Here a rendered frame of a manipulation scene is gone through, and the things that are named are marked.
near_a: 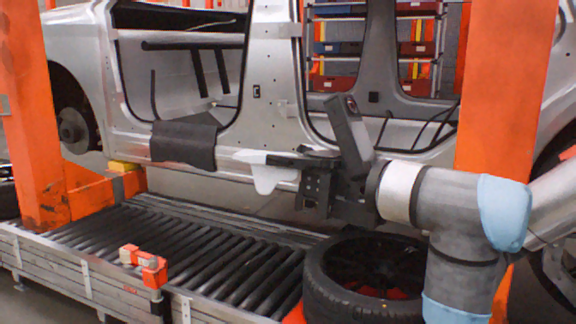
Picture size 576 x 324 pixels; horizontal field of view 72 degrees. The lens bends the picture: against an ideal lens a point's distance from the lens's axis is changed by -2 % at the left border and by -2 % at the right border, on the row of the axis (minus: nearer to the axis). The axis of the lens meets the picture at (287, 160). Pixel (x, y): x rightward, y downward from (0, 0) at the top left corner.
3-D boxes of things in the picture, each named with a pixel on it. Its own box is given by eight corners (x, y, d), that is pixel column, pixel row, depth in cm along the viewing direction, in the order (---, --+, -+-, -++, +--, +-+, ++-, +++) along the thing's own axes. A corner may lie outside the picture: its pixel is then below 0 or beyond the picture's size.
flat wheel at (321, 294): (442, 277, 200) (447, 235, 193) (477, 381, 137) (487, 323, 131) (312, 265, 211) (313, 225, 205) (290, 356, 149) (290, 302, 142)
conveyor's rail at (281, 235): (464, 299, 198) (470, 261, 192) (463, 306, 193) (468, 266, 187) (118, 209, 308) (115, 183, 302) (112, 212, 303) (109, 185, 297)
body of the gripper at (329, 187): (288, 209, 55) (368, 233, 48) (293, 147, 53) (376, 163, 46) (319, 200, 61) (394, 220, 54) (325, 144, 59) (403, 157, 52)
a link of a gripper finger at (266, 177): (226, 194, 53) (296, 201, 53) (229, 150, 52) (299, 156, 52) (231, 189, 56) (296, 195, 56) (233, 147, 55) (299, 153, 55)
